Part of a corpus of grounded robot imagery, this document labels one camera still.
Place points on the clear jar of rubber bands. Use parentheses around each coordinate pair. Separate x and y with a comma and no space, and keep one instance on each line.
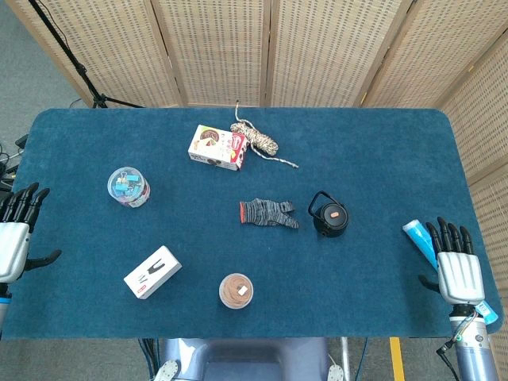
(236,291)

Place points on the white cardboard box black print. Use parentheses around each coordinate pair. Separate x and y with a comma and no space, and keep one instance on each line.
(152,272)

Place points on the light blue tube package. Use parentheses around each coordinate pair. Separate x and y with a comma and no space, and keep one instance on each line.
(416,237)

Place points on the blue table cloth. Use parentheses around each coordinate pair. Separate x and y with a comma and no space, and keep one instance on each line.
(357,278)

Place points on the grey robot torso base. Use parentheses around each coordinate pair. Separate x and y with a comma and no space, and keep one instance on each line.
(246,359)

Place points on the white cookie box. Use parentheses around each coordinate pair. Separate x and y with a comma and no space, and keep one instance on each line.
(216,148)

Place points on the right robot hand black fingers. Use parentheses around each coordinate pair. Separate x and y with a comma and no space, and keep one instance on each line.
(460,278)

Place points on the round white lid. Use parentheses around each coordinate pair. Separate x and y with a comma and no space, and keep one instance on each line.
(334,214)

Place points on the black tripod stand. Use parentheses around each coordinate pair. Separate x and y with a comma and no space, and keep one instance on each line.
(75,65)

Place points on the wooden woven folding screen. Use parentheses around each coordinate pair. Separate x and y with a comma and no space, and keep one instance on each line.
(317,47)

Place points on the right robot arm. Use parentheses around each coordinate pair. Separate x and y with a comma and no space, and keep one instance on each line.
(474,353)

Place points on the clear jar of binder clips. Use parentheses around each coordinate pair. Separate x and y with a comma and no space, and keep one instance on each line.
(128,186)

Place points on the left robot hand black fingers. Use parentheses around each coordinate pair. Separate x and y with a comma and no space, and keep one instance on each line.
(14,246)

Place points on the grey striped knit glove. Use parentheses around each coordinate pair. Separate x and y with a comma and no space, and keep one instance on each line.
(264,214)

